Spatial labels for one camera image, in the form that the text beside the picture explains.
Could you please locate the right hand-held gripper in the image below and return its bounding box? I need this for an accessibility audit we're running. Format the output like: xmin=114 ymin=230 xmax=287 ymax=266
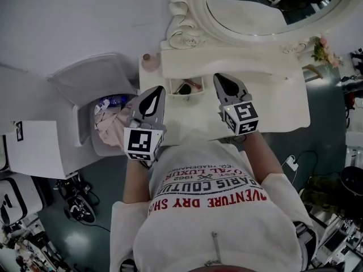
xmin=213 ymin=73 xmax=260 ymax=137

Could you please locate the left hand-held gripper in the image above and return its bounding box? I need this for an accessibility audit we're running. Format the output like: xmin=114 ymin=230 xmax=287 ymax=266
xmin=123 ymin=86 xmax=168 ymax=162

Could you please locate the white organizer tray with items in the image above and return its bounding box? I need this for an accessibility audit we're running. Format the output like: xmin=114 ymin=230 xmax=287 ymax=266
xmin=164 ymin=76 xmax=206 ymax=101

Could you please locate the person's left forearm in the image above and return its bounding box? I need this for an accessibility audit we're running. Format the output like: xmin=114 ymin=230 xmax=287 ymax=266
xmin=122 ymin=158 xmax=155 ymax=204

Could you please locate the person's right forearm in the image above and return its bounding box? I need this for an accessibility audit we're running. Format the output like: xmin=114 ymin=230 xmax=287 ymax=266
xmin=243 ymin=130 xmax=285 ymax=181

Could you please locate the blue shiny wrapper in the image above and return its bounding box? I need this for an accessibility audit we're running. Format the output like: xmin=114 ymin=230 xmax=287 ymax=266
xmin=96 ymin=94 xmax=127 ymax=112

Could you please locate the pink cloth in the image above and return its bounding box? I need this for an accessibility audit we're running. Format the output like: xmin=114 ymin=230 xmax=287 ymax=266
xmin=94 ymin=100 xmax=137 ymax=147

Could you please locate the pink bottle with round cap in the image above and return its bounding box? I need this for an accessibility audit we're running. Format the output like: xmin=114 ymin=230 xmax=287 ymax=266
xmin=141 ymin=53 xmax=163 ymax=72

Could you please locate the wooden chair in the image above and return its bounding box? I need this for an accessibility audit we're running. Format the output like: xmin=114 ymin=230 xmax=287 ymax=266
xmin=301 ymin=63 xmax=324 ymax=82

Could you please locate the white power adapter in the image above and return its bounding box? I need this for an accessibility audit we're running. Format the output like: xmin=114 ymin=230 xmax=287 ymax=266
xmin=284 ymin=155 xmax=299 ymax=170

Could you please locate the pink flower bouquet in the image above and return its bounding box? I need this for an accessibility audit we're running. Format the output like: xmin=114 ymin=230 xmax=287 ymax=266
xmin=311 ymin=35 xmax=345 ymax=69

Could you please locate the white cardboard box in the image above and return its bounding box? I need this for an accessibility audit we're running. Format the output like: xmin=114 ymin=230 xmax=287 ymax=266
xmin=3 ymin=120 xmax=79 ymax=180

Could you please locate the black bag with white logo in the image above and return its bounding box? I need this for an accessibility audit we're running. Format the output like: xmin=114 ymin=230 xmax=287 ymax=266
xmin=64 ymin=195 xmax=97 ymax=224

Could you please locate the camouflage bag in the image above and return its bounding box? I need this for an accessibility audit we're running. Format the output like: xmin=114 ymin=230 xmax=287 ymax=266
xmin=299 ymin=175 xmax=345 ymax=208

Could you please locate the white printed t-shirt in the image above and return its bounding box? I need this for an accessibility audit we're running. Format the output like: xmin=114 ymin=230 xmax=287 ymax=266
xmin=108 ymin=138 xmax=320 ymax=272

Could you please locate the white black-trimmed case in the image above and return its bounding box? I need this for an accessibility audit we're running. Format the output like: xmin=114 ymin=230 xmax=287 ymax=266
xmin=0 ymin=178 xmax=44 ymax=227

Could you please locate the oval mirror with ornate frame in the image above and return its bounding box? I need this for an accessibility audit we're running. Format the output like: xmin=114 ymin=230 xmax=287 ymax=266
xmin=164 ymin=0 xmax=351 ymax=52

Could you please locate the gray neck strap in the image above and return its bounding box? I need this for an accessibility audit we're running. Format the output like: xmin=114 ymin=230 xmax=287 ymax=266
xmin=204 ymin=231 xmax=225 ymax=267

